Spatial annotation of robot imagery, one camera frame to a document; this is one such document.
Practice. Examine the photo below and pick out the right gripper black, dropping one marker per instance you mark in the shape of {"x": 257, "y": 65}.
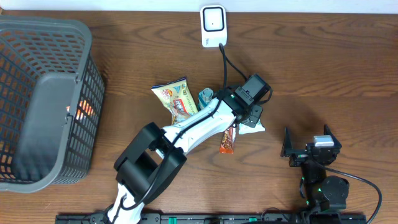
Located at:
{"x": 299, "y": 157}

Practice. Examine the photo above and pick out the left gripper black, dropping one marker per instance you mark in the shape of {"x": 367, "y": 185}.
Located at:
{"x": 256, "y": 117}

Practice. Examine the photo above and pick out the light blue tissue pack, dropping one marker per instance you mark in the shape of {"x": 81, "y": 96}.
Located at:
{"x": 244, "y": 129}

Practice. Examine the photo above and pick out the teal mouthwash bottle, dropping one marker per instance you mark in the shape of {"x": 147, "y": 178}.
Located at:
{"x": 204, "y": 98}

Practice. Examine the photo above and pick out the red orange chocolate bar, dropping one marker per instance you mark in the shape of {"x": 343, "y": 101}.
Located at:
{"x": 228, "y": 140}

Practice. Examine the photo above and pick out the yellow snack bag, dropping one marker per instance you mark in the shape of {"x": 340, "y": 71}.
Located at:
{"x": 176, "y": 97}

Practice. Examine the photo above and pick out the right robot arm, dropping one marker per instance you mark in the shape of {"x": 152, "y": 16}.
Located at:
{"x": 323, "y": 192}

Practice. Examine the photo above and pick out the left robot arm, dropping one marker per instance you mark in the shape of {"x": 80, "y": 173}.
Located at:
{"x": 155, "y": 156}

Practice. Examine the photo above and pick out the white barcode scanner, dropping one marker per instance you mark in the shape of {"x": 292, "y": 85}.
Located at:
{"x": 213, "y": 26}

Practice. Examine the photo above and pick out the grey plastic basket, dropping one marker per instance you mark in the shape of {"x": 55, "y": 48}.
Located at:
{"x": 51, "y": 100}

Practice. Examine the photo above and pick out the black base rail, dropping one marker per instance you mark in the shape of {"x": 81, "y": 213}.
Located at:
{"x": 156, "y": 218}

